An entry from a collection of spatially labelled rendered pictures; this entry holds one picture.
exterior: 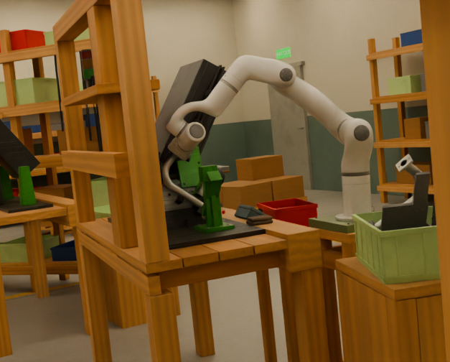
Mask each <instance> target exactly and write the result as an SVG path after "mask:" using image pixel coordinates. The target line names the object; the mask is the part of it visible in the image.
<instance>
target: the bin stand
mask: <svg viewBox="0 0 450 362"><path fill-rule="evenodd" d="M279 276H280V283H281V298H282V305H283V320H284V327H285V336H286V350H287V357H288V362H300V360H299V345H298V337H297V329H296V315H295V307H294V292H293V284H292V276H291V272H288V271H285V270H283V269H279ZM256 277H257V285H258V298H259V306H260V314H261V327H262V335H263V349H264V356H265V362H277V355H276V341H275V333H274V326H273V311H272V304H271V290H270V282H269V274H268V269H265V270H261V271H257V272H256Z"/></svg>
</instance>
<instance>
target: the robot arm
mask: <svg viewBox="0 0 450 362"><path fill-rule="evenodd" d="M247 80H254V81H258V82H262V83H268V84H269V85H270V86H271V87H272V88H273V89H274V90H275V91H277V92H278V93H280V94H281V95H283V96H284V97H286V98H288V99H289V100H290V101H293V102H294V103H295V104H297V105H298V106H300V107H302V108H303V109H304V110H305V111H307V112H308V113H309V114H311V115H312V116H313V117H314V118H315V119H317V120H318V121H319V122H320V123H321V124H322V125H323V126H324V127H325V128H326V129H327V130H328V131H329V132H330V133H331V134H332V135H333V137H334V138H335V139H336V140H338V141H339V142H340V143H342V144H343V145H344V154H343V157H342V163H341V172H342V199H343V213H342V214H339V215H336V216H335V218H336V219H337V220H339V221H354V220H353V219H352V214H358V213H371V212H374V211H375V207H374V205H372V203H371V187H370V156H371V153H372V147H373V140H374V137H373V131H372V127H371V125H370V124H369V123H368V122H367V121H366V120H363V119H354V118H352V117H351V116H349V115H347V114H346V113H345V112H344V111H342V110H341V109H340V108H339V107H338V106H337V105H336V104H335V103H333V102H332V101H331V100H330V99H329V98H328V97H326V96H325V95H324V94H323V93H322V92H320V91H319V90H317V89H316V88H315V87H314V86H312V85H310V84H308V83H307V82H305V81H304V80H302V79H300V78H298V77H296V71H295V70H294V68H293V67H292V66H291V65H290V64H288V63H286V62H282V61H279V60H273V59H268V58H264V57H257V56H253V55H242V56H240V57H238V58H237V59H236V60H235V61H234V62H233V64H232V65H231V66H230V67H229V69H228V70H227V72H226V73H225V74H224V76H223V77H222V78H221V79H220V81H219V82H218V84H217V85H216V86H215V88H214V89H213V90H212V92H211V94H210V95H209V96H208V97H207V98H206V99H205V100H203V101H195V102H190V103H186V104H184V105H183V106H181V107H179V108H178V109H177V110H176V111H175V113H174V114H173V116H172V117H171V118H170V120H169V121H168V122H167V125H166V128H167V130H168V131H169V132H170V133H171V134H173V135H174V136H176V137H175V138H174V139H173V140H172V141H167V142H166V146H167V147H168V149H169V153H168V154H169V155H168V157H170V155H171V154H172V153H174V154H175V155H177V158H176V159H175V162H176V161H179V160H184V161H187V162H189V161H190V157H189V156H190V155H191V153H193V151H194V149H195V148H196V147H197V145H198V144H199V143H200V142H201V141H202V140H203V139H204V137H205V134H206V131H205V128H204V126H203V125H202V124H200V123H198V122H192V123H190V124H188V123H187V122H186V121H185V120H184V117H185V116H186V115H187V114H188V113H190V112H193V111H200V112H203V113H206V114H208V115H211V116H214V117H218V116H220V115H221V114H222V113H223V111H224V110H225V109H226V108H227V106H228V105H229V103H230V102H231V101H232V100H233V99H234V97H235V96H236V94H237V93H238V91H239V90H240V89H241V88H242V87H243V85H244V84H245V82H246V81H247Z"/></svg>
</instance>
